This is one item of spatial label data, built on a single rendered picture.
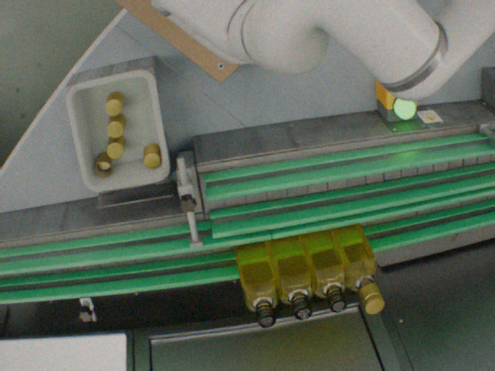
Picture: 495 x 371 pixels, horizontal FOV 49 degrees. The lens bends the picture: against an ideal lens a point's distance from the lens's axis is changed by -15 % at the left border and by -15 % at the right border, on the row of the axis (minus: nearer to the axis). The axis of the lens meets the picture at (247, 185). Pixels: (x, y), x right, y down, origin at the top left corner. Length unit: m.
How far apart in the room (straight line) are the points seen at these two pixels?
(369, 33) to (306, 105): 0.75
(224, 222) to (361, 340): 0.33
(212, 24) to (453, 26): 0.26
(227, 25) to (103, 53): 0.56
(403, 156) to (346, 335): 0.34
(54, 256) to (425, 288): 0.75
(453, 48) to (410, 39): 0.05
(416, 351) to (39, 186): 0.85
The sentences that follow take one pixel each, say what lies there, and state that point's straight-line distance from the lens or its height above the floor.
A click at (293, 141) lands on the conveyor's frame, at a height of 0.85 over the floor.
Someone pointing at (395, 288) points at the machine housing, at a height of 0.95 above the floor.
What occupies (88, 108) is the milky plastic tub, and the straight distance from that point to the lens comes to 1.18.
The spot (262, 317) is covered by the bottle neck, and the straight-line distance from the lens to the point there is 0.96.
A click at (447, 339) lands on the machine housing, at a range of 1.15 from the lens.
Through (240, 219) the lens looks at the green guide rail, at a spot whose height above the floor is 0.93.
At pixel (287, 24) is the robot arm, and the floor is 1.40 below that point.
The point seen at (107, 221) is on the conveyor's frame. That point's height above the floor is 0.86.
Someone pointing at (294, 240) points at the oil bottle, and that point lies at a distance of 1.09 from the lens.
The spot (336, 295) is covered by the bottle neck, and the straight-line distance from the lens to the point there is 0.98.
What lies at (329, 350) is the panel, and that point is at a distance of 1.08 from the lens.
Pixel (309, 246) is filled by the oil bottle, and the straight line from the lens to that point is 1.07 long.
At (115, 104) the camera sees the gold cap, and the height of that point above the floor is 0.81.
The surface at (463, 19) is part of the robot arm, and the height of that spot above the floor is 1.41.
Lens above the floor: 1.86
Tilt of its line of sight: 61 degrees down
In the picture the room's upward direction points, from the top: 166 degrees clockwise
